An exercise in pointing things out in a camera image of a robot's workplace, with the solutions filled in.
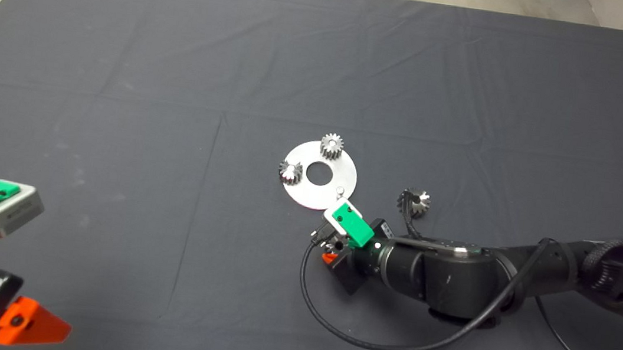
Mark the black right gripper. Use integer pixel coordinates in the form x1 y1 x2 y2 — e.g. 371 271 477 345
317 212 399 301

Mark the larger steel spur gear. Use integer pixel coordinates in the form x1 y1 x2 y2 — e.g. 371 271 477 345
396 186 433 220

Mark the small steel spur gear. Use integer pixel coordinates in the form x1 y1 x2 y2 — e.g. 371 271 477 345
319 132 346 160
277 159 305 188

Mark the round metal plate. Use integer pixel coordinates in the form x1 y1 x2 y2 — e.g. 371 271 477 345
278 136 362 214

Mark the dark grey table cloth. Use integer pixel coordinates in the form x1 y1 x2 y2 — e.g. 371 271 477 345
0 0 623 350

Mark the black right camera cable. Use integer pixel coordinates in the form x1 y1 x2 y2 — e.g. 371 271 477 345
290 209 623 350

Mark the green right camera mount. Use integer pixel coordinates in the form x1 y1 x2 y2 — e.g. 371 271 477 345
330 201 378 250

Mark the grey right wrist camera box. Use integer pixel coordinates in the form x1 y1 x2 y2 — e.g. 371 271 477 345
322 197 358 228

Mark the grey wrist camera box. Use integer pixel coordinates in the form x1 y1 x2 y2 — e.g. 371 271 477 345
0 179 48 244
322 197 358 228

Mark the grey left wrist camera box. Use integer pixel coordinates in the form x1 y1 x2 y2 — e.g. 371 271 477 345
0 179 48 244

